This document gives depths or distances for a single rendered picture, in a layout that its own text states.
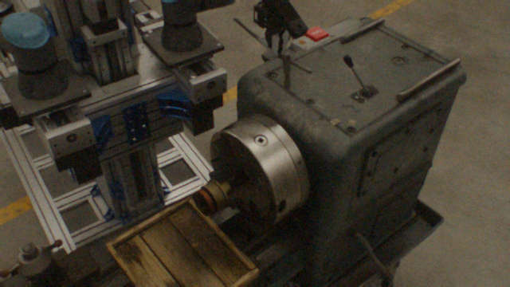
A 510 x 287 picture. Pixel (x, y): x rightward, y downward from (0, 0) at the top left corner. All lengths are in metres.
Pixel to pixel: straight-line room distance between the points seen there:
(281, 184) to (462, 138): 2.20
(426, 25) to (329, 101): 3.02
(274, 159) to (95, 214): 1.42
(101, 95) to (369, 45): 0.92
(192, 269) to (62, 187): 1.37
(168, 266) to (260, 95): 0.57
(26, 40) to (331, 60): 0.90
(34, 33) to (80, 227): 1.20
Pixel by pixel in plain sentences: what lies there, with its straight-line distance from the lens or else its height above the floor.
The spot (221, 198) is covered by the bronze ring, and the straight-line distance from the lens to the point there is 1.42.
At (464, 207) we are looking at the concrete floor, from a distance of 3.05.
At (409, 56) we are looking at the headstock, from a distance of 1.73.
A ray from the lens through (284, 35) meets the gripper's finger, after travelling 1.47.
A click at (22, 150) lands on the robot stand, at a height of 0.21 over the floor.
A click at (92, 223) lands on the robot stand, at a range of 2.59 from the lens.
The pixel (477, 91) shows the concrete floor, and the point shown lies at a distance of 3.87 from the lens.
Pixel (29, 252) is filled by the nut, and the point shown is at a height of 1.17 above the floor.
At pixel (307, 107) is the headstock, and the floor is 1.25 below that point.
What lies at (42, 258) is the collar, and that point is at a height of 1.14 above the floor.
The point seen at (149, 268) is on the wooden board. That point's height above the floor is 0.89.
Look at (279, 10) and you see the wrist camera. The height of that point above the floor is 1.51.
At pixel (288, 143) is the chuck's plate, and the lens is 1.40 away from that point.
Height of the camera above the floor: 2.19
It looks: 44 degrees down
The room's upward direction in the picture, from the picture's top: straight up
